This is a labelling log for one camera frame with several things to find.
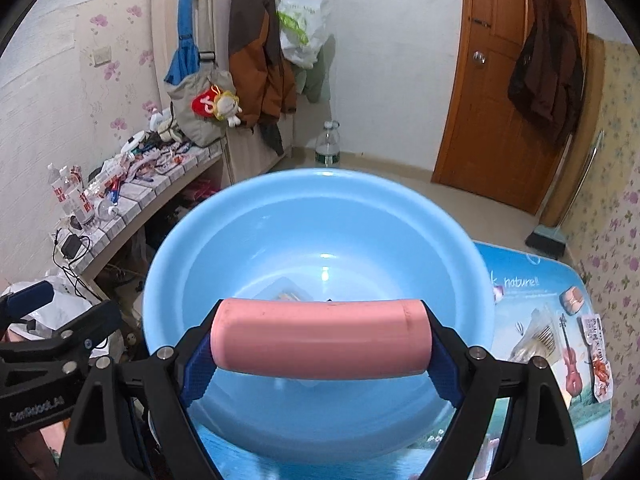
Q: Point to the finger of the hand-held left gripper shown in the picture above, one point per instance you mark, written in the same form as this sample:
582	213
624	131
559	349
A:
27	299
95	325

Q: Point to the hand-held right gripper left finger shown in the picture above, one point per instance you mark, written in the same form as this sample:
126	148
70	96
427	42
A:
197	366

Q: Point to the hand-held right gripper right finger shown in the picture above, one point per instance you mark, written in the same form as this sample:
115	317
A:
442	371

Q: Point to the small white purple trinket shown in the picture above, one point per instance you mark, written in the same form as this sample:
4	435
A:
498	291

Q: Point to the clear packet with comb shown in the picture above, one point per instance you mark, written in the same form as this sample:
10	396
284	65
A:
537	335

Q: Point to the clear plastic packet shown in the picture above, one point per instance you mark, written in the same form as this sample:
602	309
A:
287	294

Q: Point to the pink cylindrical case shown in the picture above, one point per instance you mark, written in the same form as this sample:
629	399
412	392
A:
320	340

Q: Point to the crayfish print snack packet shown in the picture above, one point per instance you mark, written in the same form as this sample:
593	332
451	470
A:
597	360

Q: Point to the light blue plastic basin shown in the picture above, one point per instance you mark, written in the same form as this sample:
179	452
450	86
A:
320	230

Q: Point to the grey shoulder bag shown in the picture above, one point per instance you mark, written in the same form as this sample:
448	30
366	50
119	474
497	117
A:
195	115

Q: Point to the crumpled white bag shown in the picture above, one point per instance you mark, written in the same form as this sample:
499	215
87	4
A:
67	305

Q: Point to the small red label water bottle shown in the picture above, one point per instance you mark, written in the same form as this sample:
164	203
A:
81	200
60	192

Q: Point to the clear empty bottle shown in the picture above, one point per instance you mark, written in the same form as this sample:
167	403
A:
107	208

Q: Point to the tiled shelf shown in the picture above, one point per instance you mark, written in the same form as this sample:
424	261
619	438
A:
130	205

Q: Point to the scenery print table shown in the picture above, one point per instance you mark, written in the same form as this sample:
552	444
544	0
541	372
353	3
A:
530	265

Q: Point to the teal broom with dustpan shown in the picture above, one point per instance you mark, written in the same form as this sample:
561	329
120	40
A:
545	242

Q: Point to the pile of small sundries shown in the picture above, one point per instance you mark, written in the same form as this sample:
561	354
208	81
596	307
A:
150	155

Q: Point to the large clear water bottle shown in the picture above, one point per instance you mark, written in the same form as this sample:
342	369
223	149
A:
327	147

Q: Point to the plush doll with red heart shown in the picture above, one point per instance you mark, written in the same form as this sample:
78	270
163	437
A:
225	107

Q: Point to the wooden door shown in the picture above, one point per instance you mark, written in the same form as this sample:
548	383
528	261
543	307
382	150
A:
480	110

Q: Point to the blue hanging garment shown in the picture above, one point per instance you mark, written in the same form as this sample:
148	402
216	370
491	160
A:
187	35

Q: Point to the pale green jacket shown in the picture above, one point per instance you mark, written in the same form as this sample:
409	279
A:
312	80

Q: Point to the brown and orange jacket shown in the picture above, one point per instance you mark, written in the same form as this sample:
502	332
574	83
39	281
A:
255	60

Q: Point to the dark brown jacket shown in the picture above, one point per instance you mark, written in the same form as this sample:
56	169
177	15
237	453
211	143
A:
545	75

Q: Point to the cream wardrobe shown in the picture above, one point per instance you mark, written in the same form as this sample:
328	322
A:
215	20

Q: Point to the white plastic bag green print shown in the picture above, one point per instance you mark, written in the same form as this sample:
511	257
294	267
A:
300	35

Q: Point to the white wall socket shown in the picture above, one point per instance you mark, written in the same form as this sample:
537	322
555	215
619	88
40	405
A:
102	56

